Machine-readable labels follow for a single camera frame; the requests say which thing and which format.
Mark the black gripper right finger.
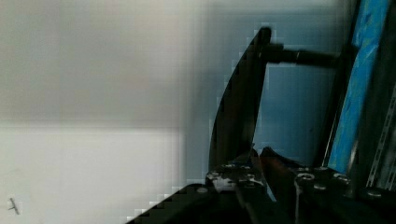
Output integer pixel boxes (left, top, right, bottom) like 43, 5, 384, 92
260, 147, 309, 224

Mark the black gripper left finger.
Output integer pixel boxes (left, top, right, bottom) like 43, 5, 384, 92
205, 148, 269, 224

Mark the silver black toaster oven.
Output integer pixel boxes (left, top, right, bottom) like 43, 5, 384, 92
208, 0, 395, 196

